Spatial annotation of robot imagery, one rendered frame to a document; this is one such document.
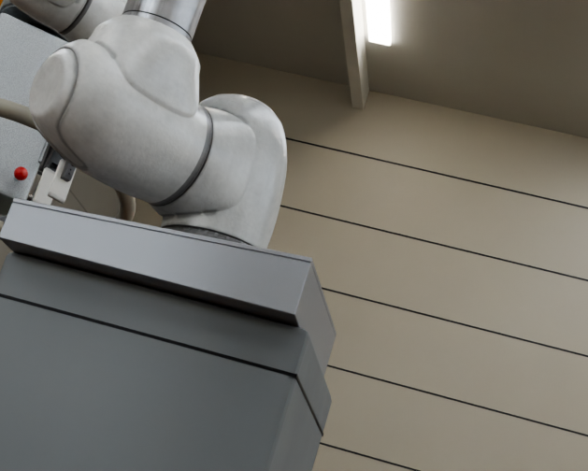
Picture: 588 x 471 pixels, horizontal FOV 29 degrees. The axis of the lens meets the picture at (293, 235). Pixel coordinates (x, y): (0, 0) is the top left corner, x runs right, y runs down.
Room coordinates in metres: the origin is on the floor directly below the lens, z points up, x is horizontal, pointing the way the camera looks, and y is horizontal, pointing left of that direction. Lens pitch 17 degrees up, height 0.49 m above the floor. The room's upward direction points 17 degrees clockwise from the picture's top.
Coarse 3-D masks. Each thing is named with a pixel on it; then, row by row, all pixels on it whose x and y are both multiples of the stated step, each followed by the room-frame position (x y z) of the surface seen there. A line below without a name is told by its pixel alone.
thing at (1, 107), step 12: (0, 108) 1.74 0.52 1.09; (12, 108) 1.74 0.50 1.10; (24, 108) 1.75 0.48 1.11; (12, 120) 1.76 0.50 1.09; (24, 120) 1.75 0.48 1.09; (120, 192) 1.91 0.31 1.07; (120, 204) 1.96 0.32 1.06; (132, 204) 1.96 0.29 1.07; (120, 216) 2.01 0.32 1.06; (132, 216) 2.00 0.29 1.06; (0, 228) 2.19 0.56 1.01
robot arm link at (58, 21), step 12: (12, 0) 1.73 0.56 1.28; (24, 0) 1.72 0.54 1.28; (36, 0) 1.72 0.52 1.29; (48, 0) 1.72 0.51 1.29; (60, 0) 1.72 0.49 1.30; (72, 0) 1.73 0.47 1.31; (84, 0) 1.75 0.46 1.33; (24, 12) 1.76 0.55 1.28; (36, 12) 1.74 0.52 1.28; (48, 12) 1.74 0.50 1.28; (60, 12) 1.74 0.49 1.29; (72, 12) 1.75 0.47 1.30; (48, 24) 1.77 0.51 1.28; (60, 24) 1.77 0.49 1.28
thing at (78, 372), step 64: (0, 320) 1.39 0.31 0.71; (64, 320) 1.37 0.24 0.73; (128, 320) 1.36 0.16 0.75; (192, 320) 1.34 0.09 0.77; (256, 320) 1.33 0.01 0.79; (0, 384) 1.38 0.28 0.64; (64, 384) 1.37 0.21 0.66; (128, 384) 1.35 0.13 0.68; (192, 384) 1.34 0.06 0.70; (256, 384) 1.32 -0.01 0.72; (320, 384) 1.52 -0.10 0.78; (0, 448) 1.38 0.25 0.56; (64, 448) 1.36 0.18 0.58; (128, 448) 1.35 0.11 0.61; (192, 448) 1.33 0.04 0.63; (256, 448) 1.32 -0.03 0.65
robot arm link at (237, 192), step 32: (224, 96) 1.48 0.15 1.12; (224, 128) 1.44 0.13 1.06; (256, 128) 1.47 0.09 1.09; (224, 160) 1.44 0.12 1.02; (256, 160) 1.47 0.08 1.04; (192, 192) 1.45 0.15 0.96; (224, 192) 1.45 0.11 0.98; (256, 192) 1.48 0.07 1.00; (192, 224) 1.48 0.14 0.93; (224, 224) 1.47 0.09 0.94; (256, 224) 1.49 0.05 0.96
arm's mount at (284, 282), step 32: (32, 224) 1.34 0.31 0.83; (64, 224) 1.34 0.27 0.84; (96, 224) 1.33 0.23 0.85; (128, 224) 1.32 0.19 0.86; (32, 256) 1.40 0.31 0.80; (64, 256) 1.34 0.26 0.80; (96, 256) 1.32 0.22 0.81; (128, 256) 1.32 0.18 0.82; (160, 256) 1.31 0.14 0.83; (192, 256) 1.30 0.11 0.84; (224, 256) 1.29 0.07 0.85; (256, 256) 1.29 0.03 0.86; (288, 256) 1.28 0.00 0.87; (160, 288) 1.35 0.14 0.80; (192, 288) 1.30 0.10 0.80; (224, 288) 1.29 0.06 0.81; (256, 288) 1.28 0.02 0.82; (288, 288) 1.28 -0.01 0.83; (320, 288) 1.39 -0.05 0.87; (288, 320) 1.31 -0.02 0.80; (320, 320) 1.46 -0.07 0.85; (320, 352) 1.54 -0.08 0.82
